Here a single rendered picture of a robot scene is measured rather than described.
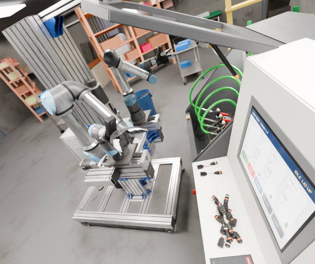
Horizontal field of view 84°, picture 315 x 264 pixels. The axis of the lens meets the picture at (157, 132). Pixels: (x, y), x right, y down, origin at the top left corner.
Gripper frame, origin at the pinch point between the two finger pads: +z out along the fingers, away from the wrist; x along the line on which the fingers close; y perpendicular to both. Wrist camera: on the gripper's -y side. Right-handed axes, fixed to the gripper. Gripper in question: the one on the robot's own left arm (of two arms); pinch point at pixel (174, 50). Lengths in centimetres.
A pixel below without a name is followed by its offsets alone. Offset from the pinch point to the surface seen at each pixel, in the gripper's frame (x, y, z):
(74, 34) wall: -841, 64, -231
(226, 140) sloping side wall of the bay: 100, 21, -9
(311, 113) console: 139, -28, -9
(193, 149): 83, 40, -25
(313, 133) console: 142, -25, -11
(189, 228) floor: 100, 133, -54
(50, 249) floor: 58, 139, -223
